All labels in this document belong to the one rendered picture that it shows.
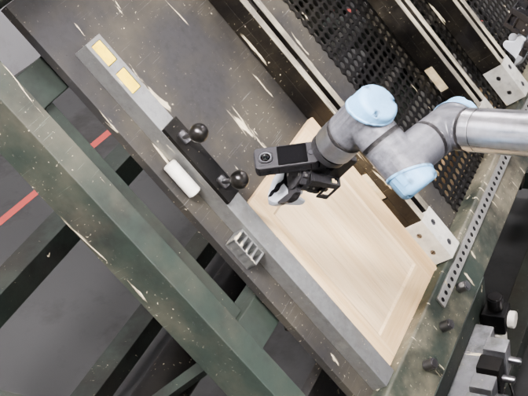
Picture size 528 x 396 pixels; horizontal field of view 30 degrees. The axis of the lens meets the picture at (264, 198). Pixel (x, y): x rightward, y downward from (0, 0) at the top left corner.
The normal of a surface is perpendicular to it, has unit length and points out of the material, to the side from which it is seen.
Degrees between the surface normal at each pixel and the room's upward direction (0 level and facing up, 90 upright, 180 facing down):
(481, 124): 47
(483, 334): 0
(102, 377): 0
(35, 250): 0
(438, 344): 57
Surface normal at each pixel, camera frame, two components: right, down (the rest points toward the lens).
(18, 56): 0.83, 0.18
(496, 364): -0.18, -0.81
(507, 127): -0.73, -0.24
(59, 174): -0.41, 0.58
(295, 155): -0.10, -0.51
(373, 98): 0.46, -0.47
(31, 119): 0.65, -0.36
